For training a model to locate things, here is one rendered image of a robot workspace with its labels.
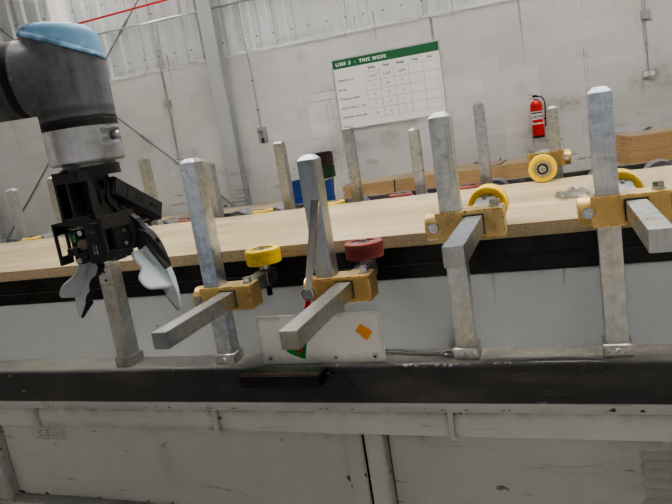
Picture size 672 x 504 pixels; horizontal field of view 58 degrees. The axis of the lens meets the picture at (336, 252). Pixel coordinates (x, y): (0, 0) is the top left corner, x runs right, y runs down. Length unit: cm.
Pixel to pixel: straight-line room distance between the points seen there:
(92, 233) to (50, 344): 116
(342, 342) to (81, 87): 66
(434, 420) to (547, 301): 34
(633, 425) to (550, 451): 33
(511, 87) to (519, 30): 68
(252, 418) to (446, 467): 48
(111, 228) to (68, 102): 15
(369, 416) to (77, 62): 84
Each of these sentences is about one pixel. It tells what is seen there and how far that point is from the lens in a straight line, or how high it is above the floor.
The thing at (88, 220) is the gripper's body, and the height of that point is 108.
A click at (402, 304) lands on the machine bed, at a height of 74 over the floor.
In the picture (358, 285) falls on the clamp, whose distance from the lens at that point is 113.
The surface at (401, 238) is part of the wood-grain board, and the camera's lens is 132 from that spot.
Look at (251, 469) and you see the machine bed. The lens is 175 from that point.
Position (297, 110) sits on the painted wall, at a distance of 861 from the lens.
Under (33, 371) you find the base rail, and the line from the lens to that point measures 163.
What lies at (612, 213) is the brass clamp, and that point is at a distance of 106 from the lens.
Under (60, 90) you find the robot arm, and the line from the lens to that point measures 79.
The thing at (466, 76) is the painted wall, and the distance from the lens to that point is 823.
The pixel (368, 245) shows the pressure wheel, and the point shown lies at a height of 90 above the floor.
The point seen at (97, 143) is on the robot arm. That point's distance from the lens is 79.
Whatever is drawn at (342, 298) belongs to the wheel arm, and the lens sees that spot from 108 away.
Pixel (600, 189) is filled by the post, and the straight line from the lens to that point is 106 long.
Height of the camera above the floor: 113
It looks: 11 degrees down
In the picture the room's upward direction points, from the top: 9 degrees counter-clockwise
